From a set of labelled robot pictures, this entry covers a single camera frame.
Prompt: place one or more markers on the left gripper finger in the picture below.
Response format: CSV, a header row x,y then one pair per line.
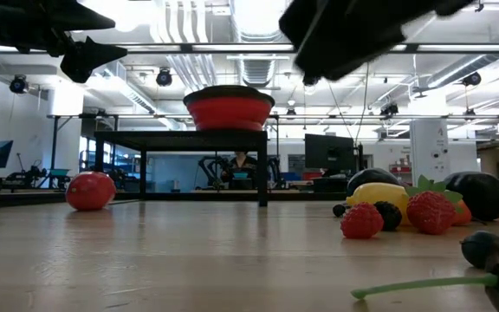
x,y
85,19
89,58

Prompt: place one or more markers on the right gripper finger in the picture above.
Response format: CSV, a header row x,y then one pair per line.
x,y
301,21
340,47

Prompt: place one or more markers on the red collapsible colander grey rim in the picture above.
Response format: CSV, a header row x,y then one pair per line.
x,y
228,115

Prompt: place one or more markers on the dark purple round fruit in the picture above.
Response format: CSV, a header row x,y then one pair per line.
x,y
371,177
481,195

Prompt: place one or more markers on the small dark blueberry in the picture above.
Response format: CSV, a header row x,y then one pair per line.
x,y
339,210
475,250

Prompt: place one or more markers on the red strawberry green leaves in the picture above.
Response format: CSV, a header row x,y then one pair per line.
x,y
430,214

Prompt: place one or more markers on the small orange peach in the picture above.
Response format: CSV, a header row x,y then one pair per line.
x,y
462,214

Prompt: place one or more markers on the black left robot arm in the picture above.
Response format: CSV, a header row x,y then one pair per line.
x,y
2,21

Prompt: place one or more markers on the black ceiling spotlight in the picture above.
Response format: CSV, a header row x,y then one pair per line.
x,y
17,83
471,79
164,77
389,109

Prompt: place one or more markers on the overhead light bar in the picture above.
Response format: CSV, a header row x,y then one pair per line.
x,y
462,47

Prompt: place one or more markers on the black monitor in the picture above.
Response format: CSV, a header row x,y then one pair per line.
x,y
329,151

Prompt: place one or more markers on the black perforated metal shelf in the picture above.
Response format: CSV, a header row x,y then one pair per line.
x,y
180,141

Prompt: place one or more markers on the large red pepper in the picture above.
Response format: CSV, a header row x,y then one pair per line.
x,y
90,191

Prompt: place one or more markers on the white pillar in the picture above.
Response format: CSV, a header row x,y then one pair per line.
x,y
429,151

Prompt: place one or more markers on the person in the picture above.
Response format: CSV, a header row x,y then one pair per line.
x,y
241,167

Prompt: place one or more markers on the background robot workstation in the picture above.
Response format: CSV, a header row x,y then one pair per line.
x,y
208,167

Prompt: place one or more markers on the red raspberry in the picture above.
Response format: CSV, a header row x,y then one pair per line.
x,y
362,221

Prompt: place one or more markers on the blackberry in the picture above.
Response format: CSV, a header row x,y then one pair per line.
x,y
391,215

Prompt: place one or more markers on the black overhead camera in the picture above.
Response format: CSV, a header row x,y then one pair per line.
x,y
309,80

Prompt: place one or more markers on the silver ventilation duct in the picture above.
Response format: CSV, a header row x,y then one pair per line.
x,y
254,21

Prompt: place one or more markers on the black aluminium table frame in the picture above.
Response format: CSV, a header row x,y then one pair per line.
x,y
24,199

